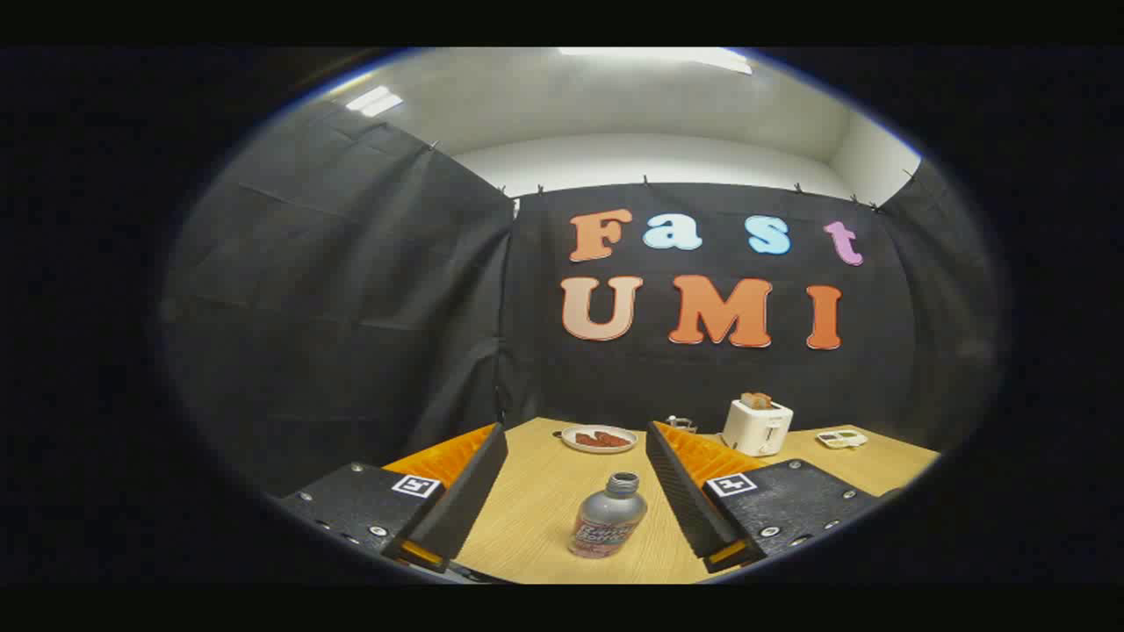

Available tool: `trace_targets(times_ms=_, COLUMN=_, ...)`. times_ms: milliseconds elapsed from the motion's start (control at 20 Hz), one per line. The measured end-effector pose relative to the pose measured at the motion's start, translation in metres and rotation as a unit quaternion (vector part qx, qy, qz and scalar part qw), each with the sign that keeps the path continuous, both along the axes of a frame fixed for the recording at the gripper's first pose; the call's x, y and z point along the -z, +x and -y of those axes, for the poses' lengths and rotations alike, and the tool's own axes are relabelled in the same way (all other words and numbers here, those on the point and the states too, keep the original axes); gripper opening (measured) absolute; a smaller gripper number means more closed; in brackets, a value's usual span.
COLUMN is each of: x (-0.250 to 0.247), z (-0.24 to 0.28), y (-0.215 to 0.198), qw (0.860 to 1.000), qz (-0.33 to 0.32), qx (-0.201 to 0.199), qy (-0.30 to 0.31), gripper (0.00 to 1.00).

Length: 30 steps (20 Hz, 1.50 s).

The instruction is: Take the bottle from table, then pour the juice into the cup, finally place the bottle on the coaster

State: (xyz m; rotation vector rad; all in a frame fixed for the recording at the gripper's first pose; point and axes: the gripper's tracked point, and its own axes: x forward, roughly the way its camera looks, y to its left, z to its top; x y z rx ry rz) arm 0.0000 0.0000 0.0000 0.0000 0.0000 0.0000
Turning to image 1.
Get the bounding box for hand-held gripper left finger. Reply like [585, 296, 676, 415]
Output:
[272, 422, 510, 576]

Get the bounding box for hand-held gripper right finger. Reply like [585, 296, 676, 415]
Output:
[645, 420, 883, 576]

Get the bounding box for silver juice bottle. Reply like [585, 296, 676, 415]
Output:
[568, 471, 649, 560]

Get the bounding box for wooden table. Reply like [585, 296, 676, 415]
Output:
[452, 417, 942, 585]

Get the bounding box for white toaster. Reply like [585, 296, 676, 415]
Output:
[722, 399, 794, 457]

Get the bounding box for white round plate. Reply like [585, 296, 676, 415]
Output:
[560, 425, 638, 455]

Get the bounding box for black backdrop cloth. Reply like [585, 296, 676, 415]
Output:
[162, 98, 1006, 497]

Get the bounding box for small ceiling light panel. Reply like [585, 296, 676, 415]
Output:
[345, 85, 405, 119]

